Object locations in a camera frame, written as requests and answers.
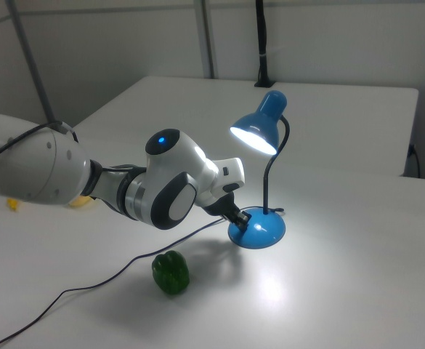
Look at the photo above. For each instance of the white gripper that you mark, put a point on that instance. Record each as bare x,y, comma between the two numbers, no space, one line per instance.
228,174

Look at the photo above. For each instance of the white adjoining table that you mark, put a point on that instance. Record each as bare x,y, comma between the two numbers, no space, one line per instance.
270,109

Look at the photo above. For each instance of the black camera pole with clamp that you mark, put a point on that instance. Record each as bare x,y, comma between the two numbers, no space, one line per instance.
262,43

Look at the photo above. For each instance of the blue desk lamp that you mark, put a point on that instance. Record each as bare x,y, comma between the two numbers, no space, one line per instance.
259,225

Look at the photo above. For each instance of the grey partition post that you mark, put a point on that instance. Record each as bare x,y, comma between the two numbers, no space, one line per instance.
208,36
30,58

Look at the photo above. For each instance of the green bell pepper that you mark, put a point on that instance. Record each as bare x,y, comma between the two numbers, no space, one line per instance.
170,272

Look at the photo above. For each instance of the yellow banana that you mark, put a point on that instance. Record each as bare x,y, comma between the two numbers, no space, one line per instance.
13,204

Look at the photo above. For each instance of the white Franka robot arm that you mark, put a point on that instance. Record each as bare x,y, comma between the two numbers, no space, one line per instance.
176,171

